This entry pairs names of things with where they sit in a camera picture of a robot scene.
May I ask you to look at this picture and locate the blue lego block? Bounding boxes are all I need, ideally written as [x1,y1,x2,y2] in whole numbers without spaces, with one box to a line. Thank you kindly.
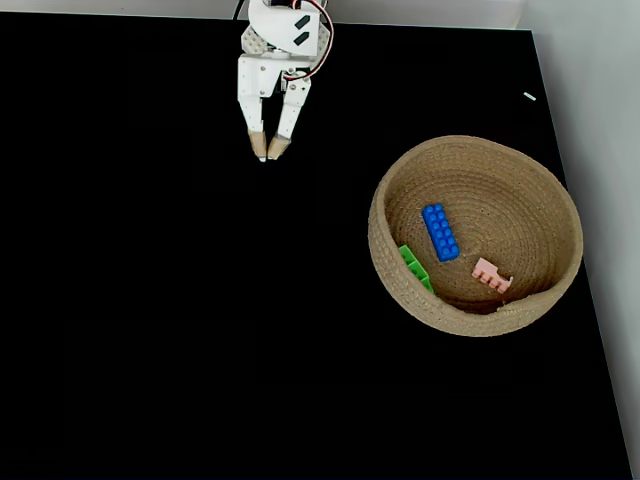
[420,202,462,264]

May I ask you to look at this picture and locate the green lego block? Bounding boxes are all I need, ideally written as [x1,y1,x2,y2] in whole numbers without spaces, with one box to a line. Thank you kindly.
[397,243,436,296]

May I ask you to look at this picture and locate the pink lego block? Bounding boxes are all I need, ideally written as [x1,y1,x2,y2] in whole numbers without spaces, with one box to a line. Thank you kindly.
[470,256,516,295]

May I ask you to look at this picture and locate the red and white cable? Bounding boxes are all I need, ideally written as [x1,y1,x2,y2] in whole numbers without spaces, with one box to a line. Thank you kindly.
[293,0,336,82]

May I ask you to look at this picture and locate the woven rope basket tray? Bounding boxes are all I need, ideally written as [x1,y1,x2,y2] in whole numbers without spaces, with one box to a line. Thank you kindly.
[367,134,585,338]

